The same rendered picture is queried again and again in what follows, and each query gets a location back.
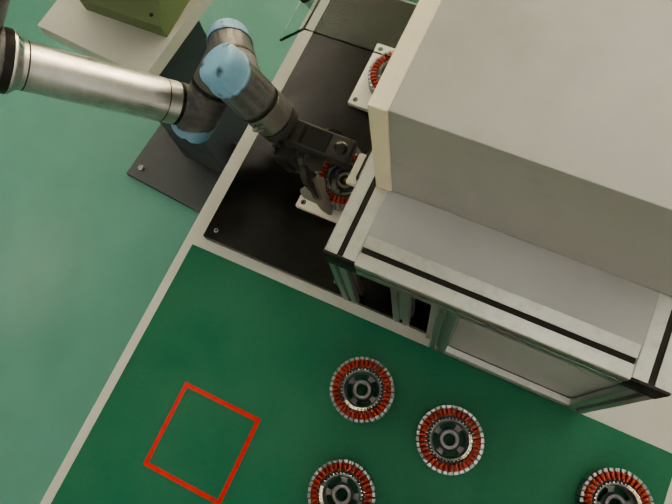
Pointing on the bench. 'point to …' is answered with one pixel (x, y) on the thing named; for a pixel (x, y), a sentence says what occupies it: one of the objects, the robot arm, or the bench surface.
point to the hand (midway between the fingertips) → (348, 184)
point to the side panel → (527, 366)
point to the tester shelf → (507, 286)
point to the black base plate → (307, 263)
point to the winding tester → (538, 125)
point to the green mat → (320, 410)
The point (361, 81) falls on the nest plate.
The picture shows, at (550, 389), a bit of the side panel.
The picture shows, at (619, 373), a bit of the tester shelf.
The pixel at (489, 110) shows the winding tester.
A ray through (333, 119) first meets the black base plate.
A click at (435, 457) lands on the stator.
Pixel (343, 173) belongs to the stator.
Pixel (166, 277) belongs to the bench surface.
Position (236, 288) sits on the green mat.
